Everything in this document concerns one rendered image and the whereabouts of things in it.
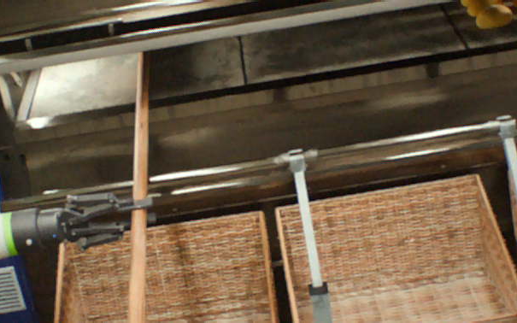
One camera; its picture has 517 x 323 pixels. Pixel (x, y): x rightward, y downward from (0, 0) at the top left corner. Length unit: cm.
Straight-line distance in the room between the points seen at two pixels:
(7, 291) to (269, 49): 98
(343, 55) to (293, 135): 26
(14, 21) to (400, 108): 100
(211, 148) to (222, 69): 23
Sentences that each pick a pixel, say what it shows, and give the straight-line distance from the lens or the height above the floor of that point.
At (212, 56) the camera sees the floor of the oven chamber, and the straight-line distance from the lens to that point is 310.
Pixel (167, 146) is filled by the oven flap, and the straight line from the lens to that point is 292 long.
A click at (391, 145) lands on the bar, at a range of 252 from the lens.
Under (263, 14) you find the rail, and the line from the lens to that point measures 261.
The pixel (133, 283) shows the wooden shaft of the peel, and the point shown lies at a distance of 211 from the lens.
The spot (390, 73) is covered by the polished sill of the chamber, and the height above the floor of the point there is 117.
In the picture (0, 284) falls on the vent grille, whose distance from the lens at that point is 311.
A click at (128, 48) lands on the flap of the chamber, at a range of 263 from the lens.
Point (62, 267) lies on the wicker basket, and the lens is 297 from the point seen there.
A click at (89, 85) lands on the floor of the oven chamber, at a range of 307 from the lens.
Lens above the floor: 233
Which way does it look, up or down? 28 degrees down
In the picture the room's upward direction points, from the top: 10 degrees counter-clockwise
